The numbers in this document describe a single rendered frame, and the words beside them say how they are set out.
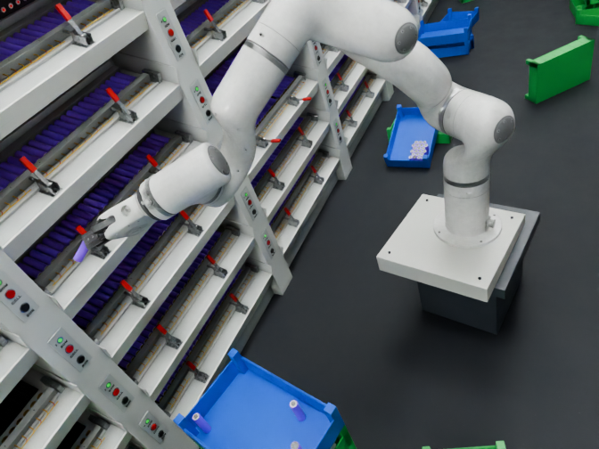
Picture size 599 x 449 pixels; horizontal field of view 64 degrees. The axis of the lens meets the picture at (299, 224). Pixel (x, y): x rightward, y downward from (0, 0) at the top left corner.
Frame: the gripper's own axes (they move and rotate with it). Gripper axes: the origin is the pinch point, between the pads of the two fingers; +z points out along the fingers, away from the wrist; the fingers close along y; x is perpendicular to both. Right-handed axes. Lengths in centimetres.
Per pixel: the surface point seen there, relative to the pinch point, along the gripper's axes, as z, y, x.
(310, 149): -22, 109, 15
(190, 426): 6.8, 8.6, -44.2
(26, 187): 10.3, -0.5, 17.0
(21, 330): 20.0, -7.5, -10.0
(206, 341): 27, 57, -33
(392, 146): -48, 154, 4
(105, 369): 24.5, 11.9, -24.9
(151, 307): 16.1, 26.0, -16.3
